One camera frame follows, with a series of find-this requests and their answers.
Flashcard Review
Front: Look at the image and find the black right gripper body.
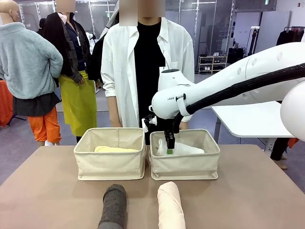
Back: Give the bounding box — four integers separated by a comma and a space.
156, 116, 176, 141

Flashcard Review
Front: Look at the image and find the white towel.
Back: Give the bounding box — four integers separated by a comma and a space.
156, 139, 205, 157

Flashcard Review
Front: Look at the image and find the pink towel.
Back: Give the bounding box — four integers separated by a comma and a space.
157, 181, 186, 229

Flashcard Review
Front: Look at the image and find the grey towel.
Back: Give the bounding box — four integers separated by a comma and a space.
97, 183, 128, 229

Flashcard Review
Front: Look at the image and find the person's right forearm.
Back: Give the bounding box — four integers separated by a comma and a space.
106, 96, 123, 124

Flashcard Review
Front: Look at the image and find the beige fabric basket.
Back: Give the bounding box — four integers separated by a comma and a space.
149, 128, 221, 181
73, 127, 146, 181

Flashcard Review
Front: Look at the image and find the yellow rolled towel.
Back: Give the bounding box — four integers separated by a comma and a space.
94, 145, 139, 153

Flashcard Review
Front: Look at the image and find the person in white shirt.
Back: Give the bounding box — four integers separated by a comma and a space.
100, 0, 196, 146

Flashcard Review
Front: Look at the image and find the wooden shoe rack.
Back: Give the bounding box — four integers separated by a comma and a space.
198, 55, 228, 74

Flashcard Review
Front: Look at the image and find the white table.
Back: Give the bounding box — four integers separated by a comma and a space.
211, 100, 296, 152

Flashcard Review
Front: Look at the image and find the person with yellow apron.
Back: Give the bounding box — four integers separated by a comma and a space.
41, 0, 98, 144

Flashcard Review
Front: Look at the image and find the black suitcase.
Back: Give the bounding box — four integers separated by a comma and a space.
227, 47, 246, 64

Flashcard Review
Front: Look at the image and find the figure in white and orange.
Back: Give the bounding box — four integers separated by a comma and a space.
270, 137, 300, 170

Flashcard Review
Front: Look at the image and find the black tripod pole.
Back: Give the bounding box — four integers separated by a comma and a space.
247, 26, 260, 57

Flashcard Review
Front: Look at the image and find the clothes rack with dark garments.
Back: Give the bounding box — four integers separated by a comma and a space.
276, 26, 305, 46

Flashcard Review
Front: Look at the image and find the mannequin in grey fleece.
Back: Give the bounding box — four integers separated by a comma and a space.
0, 0, 64, 146

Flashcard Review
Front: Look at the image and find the orange cloth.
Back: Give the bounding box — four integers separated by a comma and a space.
0, 80, 14, 127

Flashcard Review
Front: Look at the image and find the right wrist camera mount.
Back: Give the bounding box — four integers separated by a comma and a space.
142, 114, 158, 133

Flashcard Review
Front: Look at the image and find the black cable sleeve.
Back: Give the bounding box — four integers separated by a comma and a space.
173, 63, 305, 134

